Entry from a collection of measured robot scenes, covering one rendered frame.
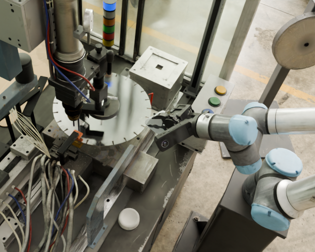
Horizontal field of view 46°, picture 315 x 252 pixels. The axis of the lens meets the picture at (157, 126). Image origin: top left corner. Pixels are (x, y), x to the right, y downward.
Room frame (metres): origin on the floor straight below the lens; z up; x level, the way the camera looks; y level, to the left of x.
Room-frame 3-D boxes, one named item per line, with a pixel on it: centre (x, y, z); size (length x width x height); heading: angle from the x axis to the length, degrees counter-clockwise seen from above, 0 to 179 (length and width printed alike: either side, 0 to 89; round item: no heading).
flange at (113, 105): (0.82, 0.20, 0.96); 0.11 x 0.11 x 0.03
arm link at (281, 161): (0.73, -0.43, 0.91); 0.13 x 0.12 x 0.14; 169
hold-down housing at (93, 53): (0.74, 0.19, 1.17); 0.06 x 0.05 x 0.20; 154
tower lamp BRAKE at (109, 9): (1.12, 0.25, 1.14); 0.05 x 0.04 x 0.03; 73
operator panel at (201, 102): (0.99, -0.18, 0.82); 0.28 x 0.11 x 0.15; 163
